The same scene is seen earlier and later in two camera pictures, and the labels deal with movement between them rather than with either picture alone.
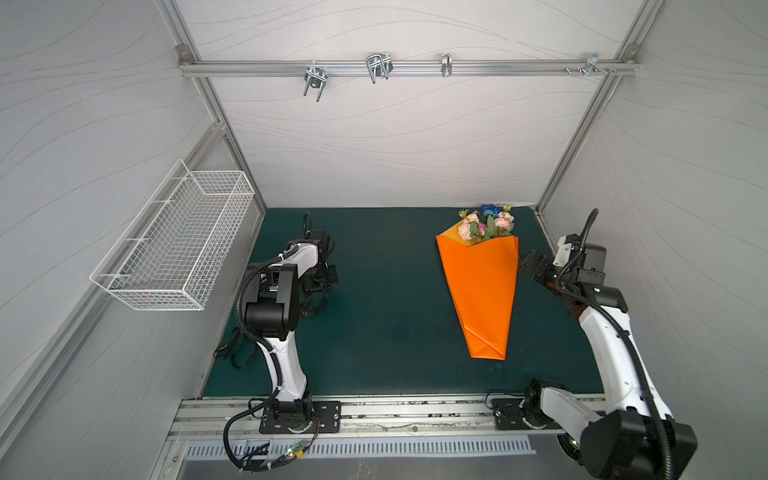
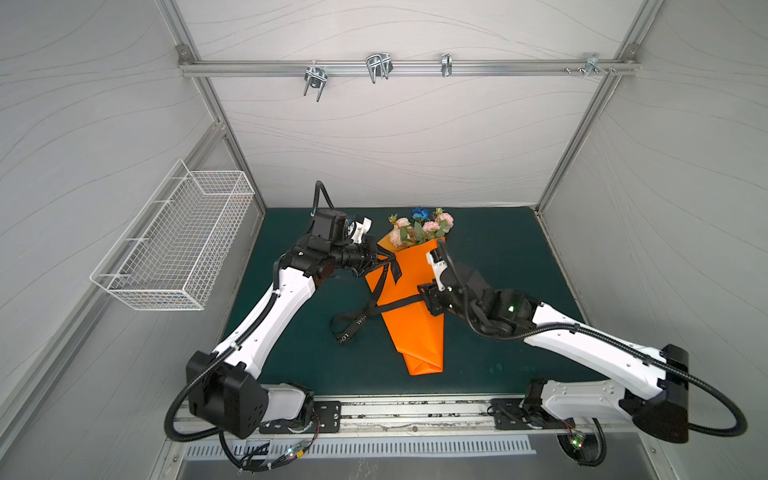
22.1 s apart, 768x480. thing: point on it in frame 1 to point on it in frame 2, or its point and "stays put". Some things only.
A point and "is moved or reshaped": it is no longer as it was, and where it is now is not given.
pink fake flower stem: [505, 219] to [441, 226]
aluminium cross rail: [406, 68] stays put
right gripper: [534, 264] to [432, 295]
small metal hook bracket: [446, 65] stays put
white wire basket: [172, 251] stays put
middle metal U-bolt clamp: [379, 65] stays put
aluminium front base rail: [367, 418] stays put
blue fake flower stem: [491, 209] to [420, 213]
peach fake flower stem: [464, 229] to [395, 234]
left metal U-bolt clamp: [316, 77] stays put
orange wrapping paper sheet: [481, 276] to [416, 331]
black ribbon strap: [228, 348] is moved or reshaped
